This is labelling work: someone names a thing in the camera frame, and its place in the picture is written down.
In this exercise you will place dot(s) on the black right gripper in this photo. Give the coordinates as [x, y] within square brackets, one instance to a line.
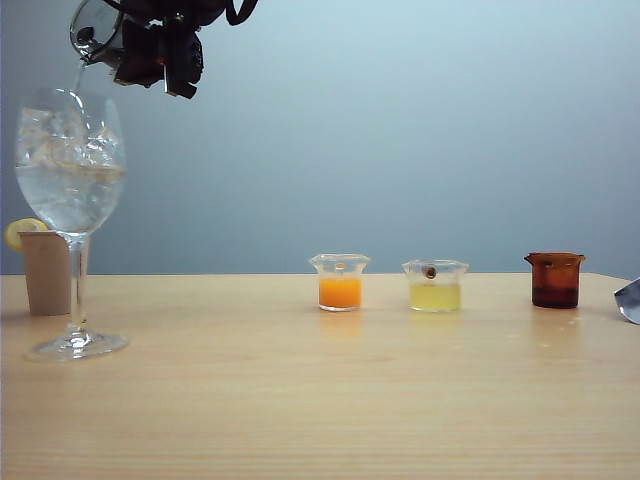
[150, 50]

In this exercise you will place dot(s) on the smoky grey measuring cup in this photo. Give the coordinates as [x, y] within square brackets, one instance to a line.
[82, 22]

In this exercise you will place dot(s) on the beige paper cup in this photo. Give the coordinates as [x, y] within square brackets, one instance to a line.
[45, 275]

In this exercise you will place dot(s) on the clear cup with orange juice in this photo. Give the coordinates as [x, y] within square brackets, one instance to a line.
[340, 292]

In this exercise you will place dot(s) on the clear cup with yellow juice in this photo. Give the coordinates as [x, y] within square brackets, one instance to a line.
[435, 295]

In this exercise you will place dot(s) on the amber measuring cup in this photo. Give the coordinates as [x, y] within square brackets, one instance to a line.
[554, 285]

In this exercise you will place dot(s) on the wine glass with ice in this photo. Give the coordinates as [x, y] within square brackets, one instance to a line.
[70, 190]

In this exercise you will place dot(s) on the yellow lemon slice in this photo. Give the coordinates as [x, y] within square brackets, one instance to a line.
[16, 233]

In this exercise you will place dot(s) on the stainless steel ice scoop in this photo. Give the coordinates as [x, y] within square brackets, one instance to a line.
[630, 302]

